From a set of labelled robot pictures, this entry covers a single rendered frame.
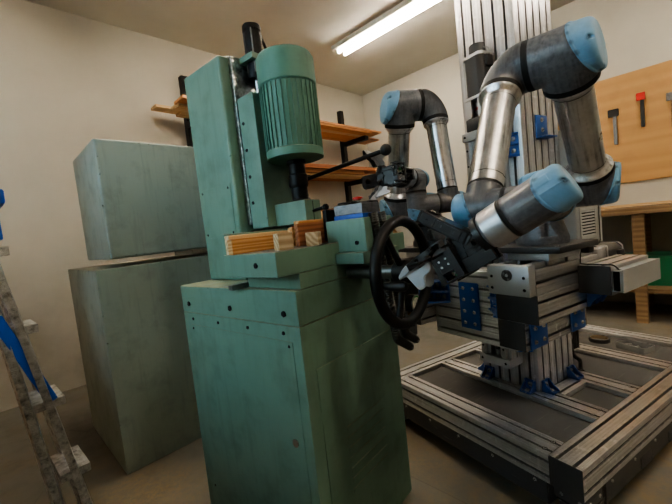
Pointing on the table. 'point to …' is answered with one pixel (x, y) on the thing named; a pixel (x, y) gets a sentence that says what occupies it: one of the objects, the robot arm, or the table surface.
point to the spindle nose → (298, 180)
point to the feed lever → (355, 161)
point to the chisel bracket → (297, 211)
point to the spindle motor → (289, 104)
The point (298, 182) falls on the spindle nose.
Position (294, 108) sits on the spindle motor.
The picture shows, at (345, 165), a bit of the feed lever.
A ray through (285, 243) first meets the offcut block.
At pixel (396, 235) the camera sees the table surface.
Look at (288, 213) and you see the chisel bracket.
